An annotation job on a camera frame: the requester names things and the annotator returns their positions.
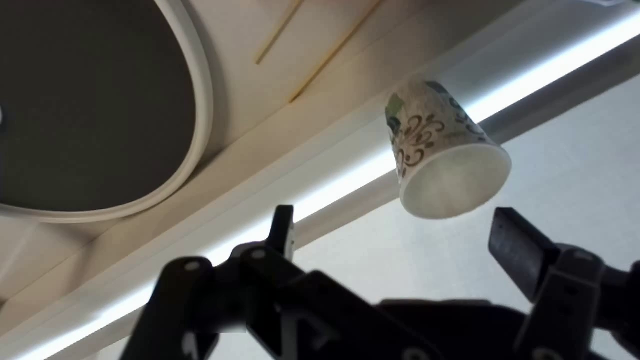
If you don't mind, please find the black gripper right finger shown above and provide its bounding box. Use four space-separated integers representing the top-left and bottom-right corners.
489 209 640 360

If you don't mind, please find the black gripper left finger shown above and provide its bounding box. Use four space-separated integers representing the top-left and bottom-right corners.
123 206 440 360

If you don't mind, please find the round black white tray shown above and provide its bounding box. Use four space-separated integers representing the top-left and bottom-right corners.
0 0 214 225

